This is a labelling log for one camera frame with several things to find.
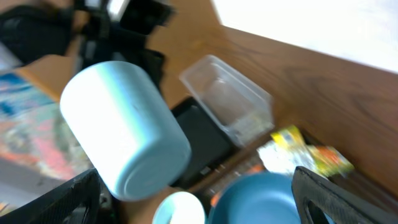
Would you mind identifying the orange carrot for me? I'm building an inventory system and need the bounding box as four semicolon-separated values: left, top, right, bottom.
210;165;265;207

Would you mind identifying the yellow green snack wrapper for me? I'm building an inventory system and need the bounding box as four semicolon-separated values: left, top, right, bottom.
271;126;354;178

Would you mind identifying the light blue rice bowl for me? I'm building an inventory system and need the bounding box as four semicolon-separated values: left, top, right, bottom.
152;192;207;224

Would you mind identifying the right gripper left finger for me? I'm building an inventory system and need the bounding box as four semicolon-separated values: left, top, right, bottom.
1;169;101;224

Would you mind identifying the dark blue plate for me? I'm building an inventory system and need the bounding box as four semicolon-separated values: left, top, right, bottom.
208;172;301;224

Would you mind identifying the black waste tray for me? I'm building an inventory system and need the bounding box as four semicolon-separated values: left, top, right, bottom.
171;97;238;189

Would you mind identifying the clear plastic bin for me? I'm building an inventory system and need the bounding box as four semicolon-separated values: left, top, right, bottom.
180;55;274;147

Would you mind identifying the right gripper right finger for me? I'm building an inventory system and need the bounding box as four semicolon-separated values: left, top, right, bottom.
292;166;397;224

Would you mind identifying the light blue cup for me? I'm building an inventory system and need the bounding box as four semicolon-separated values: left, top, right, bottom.
60;61;192;201

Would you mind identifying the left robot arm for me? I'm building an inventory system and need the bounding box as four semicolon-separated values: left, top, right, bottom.
1;0;173;87

